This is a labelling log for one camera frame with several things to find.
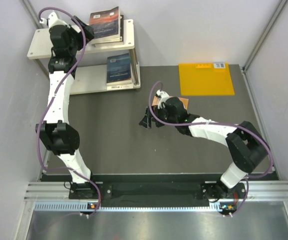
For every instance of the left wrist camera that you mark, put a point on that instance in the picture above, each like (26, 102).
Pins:
(52, 20)

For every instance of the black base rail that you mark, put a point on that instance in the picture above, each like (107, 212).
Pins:
(155, 190)

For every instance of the orange illustrated children's book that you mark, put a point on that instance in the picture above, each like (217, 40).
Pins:
(185, 101)

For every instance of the white book with coloured stripes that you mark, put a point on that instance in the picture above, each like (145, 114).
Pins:
(120, 87)

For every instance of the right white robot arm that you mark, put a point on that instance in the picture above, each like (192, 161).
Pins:
(245, 144)

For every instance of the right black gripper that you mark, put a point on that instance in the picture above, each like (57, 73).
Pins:
(146, 122)

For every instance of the yellow file folder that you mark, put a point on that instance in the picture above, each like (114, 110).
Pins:
(205, 79)

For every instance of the dark sunset cover book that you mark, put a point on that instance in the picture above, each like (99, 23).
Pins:
(106, 26)

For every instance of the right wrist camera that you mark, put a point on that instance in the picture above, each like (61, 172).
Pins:
(161, 96)

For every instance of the black treehouse paperback book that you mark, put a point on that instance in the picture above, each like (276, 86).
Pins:
(120, 42)

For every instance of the blue hardcover book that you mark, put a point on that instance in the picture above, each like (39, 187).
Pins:
(118, 69)

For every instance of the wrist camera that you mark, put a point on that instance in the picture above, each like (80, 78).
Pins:
(52, 20)
(161, 96)

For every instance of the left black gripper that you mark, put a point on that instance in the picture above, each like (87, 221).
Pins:
(79, 35)

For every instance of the grey slotted cable duct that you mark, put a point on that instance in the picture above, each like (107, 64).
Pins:
(87, 207)

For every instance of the white two-tier shelf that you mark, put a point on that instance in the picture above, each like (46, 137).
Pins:
(91, 71)

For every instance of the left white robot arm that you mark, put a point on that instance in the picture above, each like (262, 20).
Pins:
(55, 132)

